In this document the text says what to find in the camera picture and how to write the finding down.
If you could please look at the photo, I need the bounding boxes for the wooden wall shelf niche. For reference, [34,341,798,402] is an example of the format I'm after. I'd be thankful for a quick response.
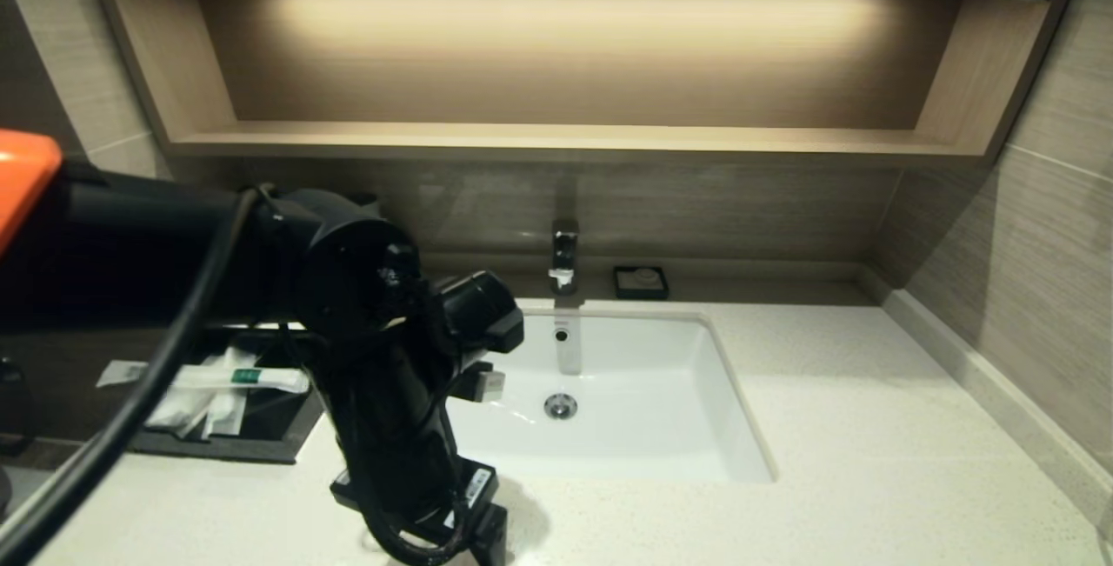
[78,0,1079,167]

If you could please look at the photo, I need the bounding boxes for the clear plastic packet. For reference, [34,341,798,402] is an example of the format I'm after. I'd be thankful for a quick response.
[143,388,214,442]

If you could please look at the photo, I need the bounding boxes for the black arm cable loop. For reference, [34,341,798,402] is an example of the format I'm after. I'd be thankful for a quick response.
[0,186,266,566]

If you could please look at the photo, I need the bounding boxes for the chrome faucet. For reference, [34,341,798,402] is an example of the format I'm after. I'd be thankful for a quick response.
[548,218,582,294]

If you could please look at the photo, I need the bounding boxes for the black soap dish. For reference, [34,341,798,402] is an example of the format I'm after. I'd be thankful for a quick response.
[613,265,670,301]

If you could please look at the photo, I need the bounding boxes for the toothbrush packet dark green band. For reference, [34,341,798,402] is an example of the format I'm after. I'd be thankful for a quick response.
[96,360,312,396]

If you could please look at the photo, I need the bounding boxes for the black drawer of box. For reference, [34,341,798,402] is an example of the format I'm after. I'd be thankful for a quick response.
[129,327,330,465]

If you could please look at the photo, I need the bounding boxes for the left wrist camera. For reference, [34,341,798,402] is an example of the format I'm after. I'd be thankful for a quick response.
[474,364,508,403]

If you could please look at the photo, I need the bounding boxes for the white ceramic sink basin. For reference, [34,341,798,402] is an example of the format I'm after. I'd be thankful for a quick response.
[443,305,777,484]

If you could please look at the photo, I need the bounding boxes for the long clear packet green print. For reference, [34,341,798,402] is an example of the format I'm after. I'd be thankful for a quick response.
[204,345,262,439]

